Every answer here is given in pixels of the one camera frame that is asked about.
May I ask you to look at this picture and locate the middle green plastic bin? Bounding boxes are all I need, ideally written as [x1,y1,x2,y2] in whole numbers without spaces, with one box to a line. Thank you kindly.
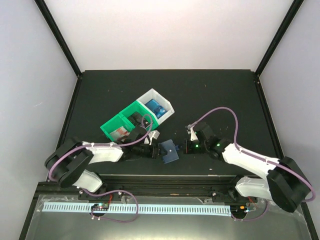
[119,100,159,130]

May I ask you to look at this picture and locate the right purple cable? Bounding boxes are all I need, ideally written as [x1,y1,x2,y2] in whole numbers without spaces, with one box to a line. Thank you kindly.
[186,106,315,202]

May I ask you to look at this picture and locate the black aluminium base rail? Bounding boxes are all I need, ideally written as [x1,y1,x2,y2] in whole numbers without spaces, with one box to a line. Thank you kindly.
[37,174,276,201]

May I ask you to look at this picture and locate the orange cards in near bin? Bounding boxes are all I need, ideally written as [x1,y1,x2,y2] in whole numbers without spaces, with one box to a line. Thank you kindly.
[110,126,130,140]

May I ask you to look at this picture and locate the frame post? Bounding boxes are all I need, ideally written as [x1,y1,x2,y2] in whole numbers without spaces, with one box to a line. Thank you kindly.
[255,0,304,77]
[34,0,82,78]

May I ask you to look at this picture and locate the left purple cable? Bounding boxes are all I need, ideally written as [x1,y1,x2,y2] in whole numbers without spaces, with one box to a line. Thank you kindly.
[47,114,154,182]

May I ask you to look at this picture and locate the green plastic bin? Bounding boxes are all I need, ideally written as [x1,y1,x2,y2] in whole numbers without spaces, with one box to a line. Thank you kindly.
[100,113,134,141]
[119,100,159,130]

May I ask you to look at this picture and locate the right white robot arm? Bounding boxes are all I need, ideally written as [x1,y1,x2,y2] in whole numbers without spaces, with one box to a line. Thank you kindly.
[181,122,311,213]

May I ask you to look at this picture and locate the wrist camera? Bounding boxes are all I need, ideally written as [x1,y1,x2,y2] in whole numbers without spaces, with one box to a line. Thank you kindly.
[186,122,208,142]
[144,130,160,145]

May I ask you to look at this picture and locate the controller board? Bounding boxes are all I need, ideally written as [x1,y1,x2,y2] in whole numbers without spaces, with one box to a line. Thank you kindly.
[90,203,110,212]
[230,204,257,214]

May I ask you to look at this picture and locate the near green plastic bin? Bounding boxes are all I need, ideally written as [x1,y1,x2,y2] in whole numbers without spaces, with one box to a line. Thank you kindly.
[100,113,134,141]

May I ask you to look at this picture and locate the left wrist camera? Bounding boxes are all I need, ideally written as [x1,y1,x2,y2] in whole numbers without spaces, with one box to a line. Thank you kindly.
[144,130,160,145]

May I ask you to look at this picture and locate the purple cable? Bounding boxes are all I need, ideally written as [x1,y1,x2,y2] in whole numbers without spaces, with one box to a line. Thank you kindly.
[186,106,315,202]
[47,114,154,182]

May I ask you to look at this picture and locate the left controller board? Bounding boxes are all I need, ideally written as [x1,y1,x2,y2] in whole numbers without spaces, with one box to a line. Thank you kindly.
[90,203,110,212]

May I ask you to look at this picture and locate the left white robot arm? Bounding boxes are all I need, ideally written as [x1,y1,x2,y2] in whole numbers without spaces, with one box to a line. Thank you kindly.
[44,126,168,200]

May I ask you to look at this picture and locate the black cards in green bin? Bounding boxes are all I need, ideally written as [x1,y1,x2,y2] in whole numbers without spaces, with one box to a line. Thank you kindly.
[127,112,150,128]

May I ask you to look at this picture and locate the left frame post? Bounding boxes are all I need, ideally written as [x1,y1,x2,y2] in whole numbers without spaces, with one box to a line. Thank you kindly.
[34,0,82,78]

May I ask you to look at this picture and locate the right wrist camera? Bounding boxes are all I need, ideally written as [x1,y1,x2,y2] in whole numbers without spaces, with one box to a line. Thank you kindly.
[186,122,208,142]

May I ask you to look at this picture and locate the white plastic bin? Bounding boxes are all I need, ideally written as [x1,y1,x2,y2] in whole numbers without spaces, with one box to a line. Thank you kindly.
[137,88,175,125]

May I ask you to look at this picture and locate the right frame post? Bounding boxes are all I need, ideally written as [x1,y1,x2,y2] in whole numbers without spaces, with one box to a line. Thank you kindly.
[255,0,304,77]

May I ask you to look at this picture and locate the white slotted cable duct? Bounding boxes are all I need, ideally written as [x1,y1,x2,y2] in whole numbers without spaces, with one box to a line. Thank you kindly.
[42,202,232,217]

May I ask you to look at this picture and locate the right controller board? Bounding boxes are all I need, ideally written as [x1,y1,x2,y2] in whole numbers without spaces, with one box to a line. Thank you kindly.
[230,204,257,214]

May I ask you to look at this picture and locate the blue cards in white bin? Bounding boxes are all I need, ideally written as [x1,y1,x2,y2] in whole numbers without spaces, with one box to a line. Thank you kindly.
[145,99,167,119]

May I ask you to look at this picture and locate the blue card holder wallet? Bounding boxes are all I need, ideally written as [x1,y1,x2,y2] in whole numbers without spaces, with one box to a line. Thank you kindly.
[159,139,179,164]

